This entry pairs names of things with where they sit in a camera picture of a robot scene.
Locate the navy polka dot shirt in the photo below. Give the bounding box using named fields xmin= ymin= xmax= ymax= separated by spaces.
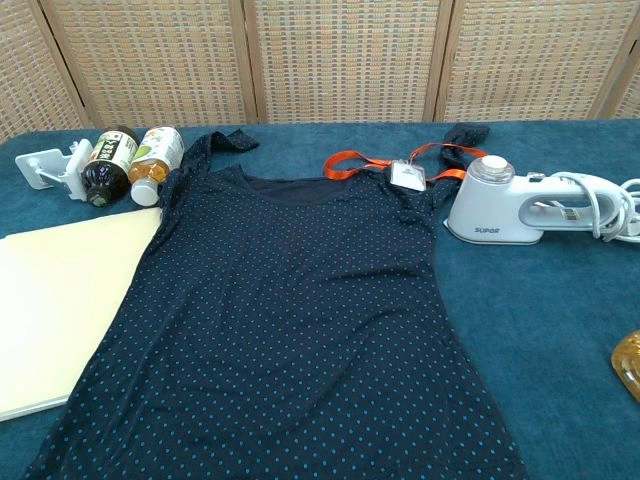
xmin=22 ymin=123 xmax=529 ymax=480

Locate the woven folding screen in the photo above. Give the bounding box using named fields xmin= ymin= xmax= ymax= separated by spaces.
xmin=0 ymin=0 xmax=640 ymax=144

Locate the dark tea bottle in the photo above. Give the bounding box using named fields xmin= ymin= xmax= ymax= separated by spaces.
xmin=81 ymin=125 xmax=141 ymax=207

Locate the cream folder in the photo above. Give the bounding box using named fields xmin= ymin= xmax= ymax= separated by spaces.
xmin=0 ymin=206 xmax=165 ymax=409

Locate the orange lanyard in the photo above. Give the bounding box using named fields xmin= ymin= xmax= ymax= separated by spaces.
xmin=323 ymin=142 xmax=489 ymax=182

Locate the amber tea bottle green label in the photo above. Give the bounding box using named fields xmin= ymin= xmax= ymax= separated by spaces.
xmin=127 ymin=126 xmax=186 ymax=206

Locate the amber bottle white label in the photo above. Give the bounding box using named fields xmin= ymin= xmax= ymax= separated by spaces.
xmin=610 ymin=333 xmax=640 ymax=401

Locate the white plastic bracket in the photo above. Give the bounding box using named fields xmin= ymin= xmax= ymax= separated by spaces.
xmin=14 ymin=139 xmax=96 ymax=201

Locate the clear ID badge holder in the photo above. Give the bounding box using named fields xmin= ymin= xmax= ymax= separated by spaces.
xmin=389 ymin=159 xmax=427 ymax=191

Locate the white looped cable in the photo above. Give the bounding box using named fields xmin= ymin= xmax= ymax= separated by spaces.
xmin=547 ymin=171 xmax=640 ymax=243

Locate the white handheld garment steamer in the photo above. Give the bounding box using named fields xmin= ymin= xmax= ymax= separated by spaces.
xmin=444 ymin=154 xmax=621 ymax=247

